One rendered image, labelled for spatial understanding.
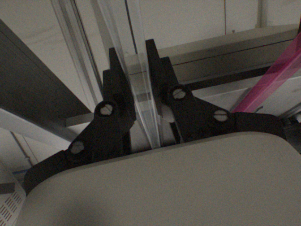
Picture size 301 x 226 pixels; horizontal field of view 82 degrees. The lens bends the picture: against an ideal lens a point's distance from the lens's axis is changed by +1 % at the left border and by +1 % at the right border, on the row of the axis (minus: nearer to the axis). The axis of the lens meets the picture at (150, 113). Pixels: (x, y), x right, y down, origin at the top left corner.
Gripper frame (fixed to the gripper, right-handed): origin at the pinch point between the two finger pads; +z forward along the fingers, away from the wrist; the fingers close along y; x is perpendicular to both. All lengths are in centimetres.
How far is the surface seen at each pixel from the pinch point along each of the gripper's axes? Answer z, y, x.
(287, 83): 2.0, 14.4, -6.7
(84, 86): 22.4, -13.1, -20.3
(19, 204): 19, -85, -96
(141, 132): 3.0, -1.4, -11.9
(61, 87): 5.7, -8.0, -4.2
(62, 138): 0.7, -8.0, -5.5
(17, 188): 27, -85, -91
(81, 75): 23.8, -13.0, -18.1
